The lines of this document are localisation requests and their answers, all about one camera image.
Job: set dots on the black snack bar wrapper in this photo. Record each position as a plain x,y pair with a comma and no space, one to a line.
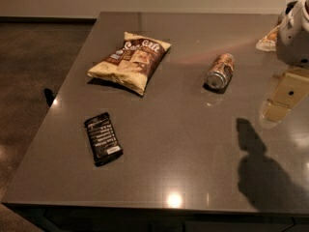
103,140

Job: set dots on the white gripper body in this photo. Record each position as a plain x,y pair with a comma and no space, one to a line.
294,38

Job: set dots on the dark object on floor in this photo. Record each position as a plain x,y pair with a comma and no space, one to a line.
49,96

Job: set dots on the brown and cream chip bag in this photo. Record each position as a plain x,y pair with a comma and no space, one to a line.
133,64

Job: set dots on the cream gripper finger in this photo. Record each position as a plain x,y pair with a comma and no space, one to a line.
292,88

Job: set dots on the glass jar with black lid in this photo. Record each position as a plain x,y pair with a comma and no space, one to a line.
268,42

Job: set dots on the orange soda can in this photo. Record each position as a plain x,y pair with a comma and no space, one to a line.
221,71

